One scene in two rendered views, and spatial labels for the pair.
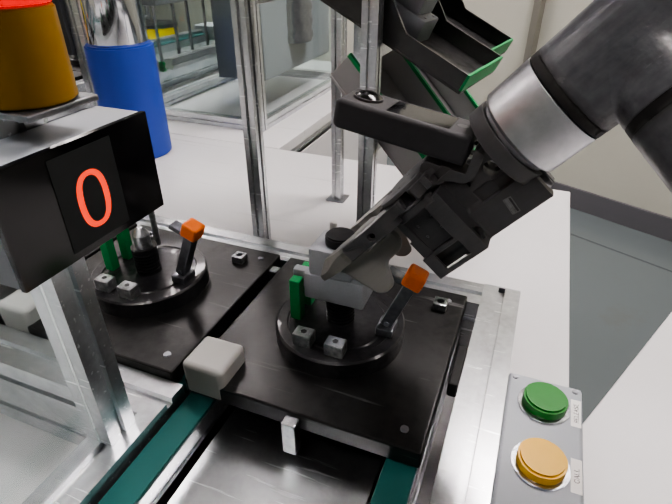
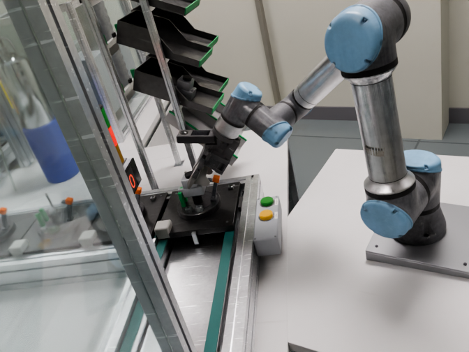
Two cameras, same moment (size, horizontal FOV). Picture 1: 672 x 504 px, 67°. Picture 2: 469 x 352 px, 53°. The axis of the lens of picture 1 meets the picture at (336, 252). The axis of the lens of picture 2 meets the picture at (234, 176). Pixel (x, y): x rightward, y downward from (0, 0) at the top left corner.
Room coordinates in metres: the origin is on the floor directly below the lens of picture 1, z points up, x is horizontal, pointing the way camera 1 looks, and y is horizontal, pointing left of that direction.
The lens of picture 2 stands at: (-0.85, 0.06, 1.75)
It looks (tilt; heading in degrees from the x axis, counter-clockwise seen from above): 29 degrees down; 351
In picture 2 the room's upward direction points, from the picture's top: 15 degrees counter-clockwise
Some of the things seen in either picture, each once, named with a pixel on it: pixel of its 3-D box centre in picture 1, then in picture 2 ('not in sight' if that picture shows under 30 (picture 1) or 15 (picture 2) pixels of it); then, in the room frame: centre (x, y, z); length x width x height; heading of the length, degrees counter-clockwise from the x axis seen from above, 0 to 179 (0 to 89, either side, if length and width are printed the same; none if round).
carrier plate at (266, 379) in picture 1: (340, 338); (200, 209); (0.43, 0.00, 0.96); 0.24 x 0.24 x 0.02; 68
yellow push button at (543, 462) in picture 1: (540, 463); (266, 216); (0.27, -0.17, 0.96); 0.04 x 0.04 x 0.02
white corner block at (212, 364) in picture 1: (215, 367); (163, 229); (0.37, 0.12, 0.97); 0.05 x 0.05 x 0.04; 68
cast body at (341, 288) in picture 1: (331, 262); (189, 183); (0.43, 0.00, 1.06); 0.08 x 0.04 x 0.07; 68
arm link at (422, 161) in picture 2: not in sight; (415, 178); (0.07, -0.53, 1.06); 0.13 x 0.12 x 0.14; 124
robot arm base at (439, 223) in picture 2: not in sight; (416, 213); (0.07, -0.54, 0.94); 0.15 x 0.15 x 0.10
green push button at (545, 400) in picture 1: (544, 403); (266, 202); (0.33, -0.20, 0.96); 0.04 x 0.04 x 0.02
